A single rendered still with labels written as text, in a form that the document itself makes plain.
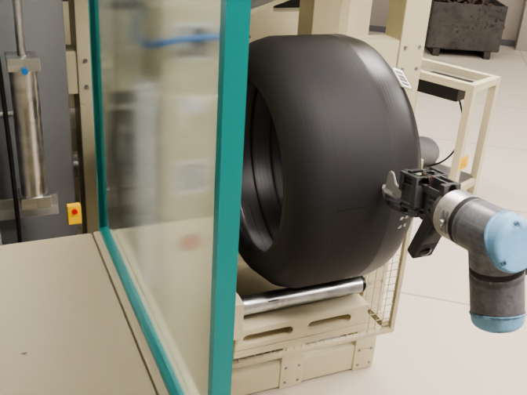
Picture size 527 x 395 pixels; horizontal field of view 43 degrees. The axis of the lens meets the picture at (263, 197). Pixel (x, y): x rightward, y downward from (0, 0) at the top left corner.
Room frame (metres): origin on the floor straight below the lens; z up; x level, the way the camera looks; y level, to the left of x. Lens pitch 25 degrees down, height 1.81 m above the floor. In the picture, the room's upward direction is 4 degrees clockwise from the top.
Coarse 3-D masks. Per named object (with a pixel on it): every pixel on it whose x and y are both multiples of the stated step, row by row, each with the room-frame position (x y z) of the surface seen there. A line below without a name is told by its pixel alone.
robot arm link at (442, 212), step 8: (456, 192) 1.07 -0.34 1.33; (464, 192) 1.07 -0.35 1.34; (440, 200) 1.07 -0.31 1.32; (448, 200) 1.06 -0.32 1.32; (456, 200) 1.05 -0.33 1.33; (440, 208) 1.06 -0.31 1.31; (448, 208) 1.04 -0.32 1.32; (440, 216) 1.05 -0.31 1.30; (448, 216) 1.03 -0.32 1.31; (440, 224) 1.04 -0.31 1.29; (440, 232) 1.05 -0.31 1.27
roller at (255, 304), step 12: (360, 276) 1.45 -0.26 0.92; (288, 288) 1.37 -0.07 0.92; (300, 288) 1.37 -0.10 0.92; (312, 288) 1.38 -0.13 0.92; (324, 288) 1.39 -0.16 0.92; (336, 288) 1.40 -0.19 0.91; (348, 288) 1.41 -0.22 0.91; (360, 288) 1.43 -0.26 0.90; (252, 300) 1.31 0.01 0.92; (264, 300) 1.32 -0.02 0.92; (276, 300) 1.33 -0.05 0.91; (288, 300) 1.34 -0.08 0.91; (300, 300) 1.36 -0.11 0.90; (312, 300) 1.37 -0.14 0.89; (252, 312) 1.30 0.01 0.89
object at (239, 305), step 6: (240, 300) 1.27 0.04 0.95; (240, 306) 1.25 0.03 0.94; (240, 312) 1.25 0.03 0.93; (234, 318) 1.25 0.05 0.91; (240, 318) 1.25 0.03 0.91; (234, 324) 1.25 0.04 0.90; (240, 324) 1.25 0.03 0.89; (234, 330) 1.25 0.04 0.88; (240, 330) 1.25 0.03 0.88; (234, 336) 1.25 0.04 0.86; (240, 336) 1.25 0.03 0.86
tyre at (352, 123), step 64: (256, 64) 1.46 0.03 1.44; (320, 64) 1.40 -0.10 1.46; (384, 64) 1.46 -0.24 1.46; (256, 128) 1.78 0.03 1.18; (320, 128) 1.27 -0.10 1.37; (384, 128) 1.32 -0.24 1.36; (256, 192) 1.71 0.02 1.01; (320, 192) 1.23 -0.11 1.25; (256, 256) 1.38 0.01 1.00; (320, 256) 1.24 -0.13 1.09; (384, 256) 1.32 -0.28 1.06
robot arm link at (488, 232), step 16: (464, 208) 1.02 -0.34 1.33; (480, 208) 1.00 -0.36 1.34; (496, 208) 0.99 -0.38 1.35; (448, 224) 1.03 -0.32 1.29; (464, 224) 0.99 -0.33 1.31; (480, 224) 0.97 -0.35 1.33; (496, 224) 0.95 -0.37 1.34; (512, 224) 0.94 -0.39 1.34; (464, 240) 0.99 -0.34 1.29; (480, 240) 0.95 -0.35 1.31; (496, 240) 0.93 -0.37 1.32; (512, 240) 0.93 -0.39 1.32; (480, 256) 0.96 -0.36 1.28; (496, 256) 0.92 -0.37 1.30; (512, 256) 0.93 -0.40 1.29; (480, 272) 0.95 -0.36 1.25; (496, 272) 0.94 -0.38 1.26; (512, 272) 0.93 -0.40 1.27
